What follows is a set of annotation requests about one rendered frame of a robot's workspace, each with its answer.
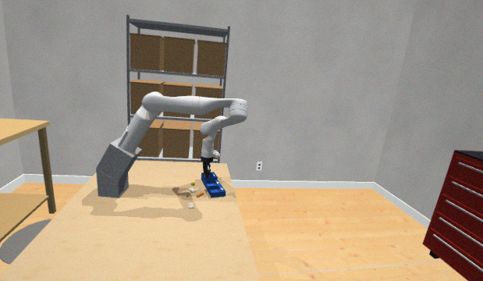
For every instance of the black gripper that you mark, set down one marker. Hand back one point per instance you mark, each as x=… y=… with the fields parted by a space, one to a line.
x=206 y=166

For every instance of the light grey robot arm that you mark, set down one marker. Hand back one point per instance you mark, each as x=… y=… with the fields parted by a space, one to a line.
x=154 y=103

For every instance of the blue three-compartment bin rack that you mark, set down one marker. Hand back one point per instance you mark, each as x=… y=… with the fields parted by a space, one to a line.
x=213 y=186

